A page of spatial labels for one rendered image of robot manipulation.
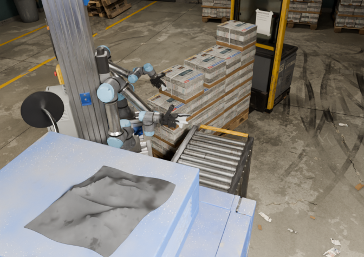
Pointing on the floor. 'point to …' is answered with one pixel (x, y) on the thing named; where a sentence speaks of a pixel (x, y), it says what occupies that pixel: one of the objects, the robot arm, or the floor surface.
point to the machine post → (245, 204)
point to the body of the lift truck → (263, 83)
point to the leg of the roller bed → (246, 179)
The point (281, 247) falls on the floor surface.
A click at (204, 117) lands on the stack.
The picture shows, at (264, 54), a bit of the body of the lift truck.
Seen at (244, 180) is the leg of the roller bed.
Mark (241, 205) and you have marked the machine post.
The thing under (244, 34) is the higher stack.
